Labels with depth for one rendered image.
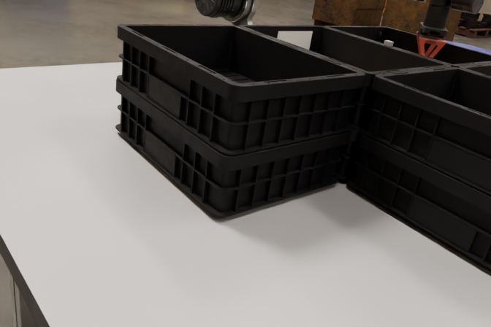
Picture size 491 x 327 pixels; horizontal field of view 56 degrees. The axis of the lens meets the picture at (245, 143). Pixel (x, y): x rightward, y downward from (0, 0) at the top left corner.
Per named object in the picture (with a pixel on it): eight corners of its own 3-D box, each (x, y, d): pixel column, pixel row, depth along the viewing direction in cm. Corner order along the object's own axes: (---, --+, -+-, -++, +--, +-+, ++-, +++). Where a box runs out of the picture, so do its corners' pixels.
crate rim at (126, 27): (113, 36, 92) (114, 23, 91) (233, 34, 110) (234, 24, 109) (234, 104, 64) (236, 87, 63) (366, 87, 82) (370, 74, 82)
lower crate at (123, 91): (111, 131, 100) (112, 77, 95) (223, 115, 118) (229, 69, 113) (216, 226, 72) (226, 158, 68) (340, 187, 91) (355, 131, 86)
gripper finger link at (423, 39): (435, 63, 130) (445, 29, 127) (438, 68, 124) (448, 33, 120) (410, 58, 132) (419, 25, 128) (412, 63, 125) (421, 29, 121)
